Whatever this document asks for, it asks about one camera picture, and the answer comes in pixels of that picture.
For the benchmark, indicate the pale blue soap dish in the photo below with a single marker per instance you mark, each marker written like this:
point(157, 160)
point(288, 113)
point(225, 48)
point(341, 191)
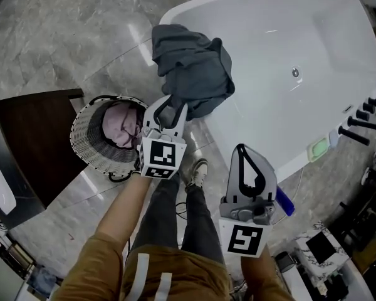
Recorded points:
point(334, 138)

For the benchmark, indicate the black square basin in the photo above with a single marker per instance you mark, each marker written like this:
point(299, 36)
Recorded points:
point(320, 247)

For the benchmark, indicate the dark wooden cabinet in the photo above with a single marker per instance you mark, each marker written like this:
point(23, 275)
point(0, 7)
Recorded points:
point(34, 143)

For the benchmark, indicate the person's left forearm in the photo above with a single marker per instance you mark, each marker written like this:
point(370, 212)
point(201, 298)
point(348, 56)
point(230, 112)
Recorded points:
point(125, 205)

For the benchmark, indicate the green soap dish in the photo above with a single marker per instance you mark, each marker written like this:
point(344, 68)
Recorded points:
point(319, 147)

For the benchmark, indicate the woven wicker basket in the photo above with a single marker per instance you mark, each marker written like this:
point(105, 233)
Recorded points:
point(84, 143)

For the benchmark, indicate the person's dark grey trousers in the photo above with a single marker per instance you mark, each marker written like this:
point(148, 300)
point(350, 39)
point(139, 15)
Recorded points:
point(200, 224)

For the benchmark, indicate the person's beige shoe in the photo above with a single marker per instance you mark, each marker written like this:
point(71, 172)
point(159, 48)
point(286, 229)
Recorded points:
point(198, 172)

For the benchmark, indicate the pink crumpled cloth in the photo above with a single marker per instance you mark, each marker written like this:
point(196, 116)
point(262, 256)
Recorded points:
point(120, 127)

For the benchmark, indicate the marble counter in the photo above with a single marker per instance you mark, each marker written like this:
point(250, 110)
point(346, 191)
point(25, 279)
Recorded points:
point(341, 262)

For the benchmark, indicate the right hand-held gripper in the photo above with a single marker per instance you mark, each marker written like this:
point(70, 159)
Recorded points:
point(242, 234)

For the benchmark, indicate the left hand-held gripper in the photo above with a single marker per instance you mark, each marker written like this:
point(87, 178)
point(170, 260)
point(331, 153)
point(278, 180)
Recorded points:
point(162, 155)

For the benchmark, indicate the person's brown shirt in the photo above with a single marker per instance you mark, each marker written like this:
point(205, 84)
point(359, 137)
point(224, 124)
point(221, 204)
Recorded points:
point(181, 274)

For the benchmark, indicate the white bathtub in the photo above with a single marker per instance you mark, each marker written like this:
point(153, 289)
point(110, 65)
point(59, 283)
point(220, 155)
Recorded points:
point(300, 42)

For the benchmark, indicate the dark grey cloth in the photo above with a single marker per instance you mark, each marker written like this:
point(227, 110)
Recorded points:
point(194, 74)

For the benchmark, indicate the person's right forearm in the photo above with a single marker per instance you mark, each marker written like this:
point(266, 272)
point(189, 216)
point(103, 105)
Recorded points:
point(257, 268)

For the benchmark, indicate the chrome bathtub drain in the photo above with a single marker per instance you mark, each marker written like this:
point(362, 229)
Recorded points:
point(296, 71)

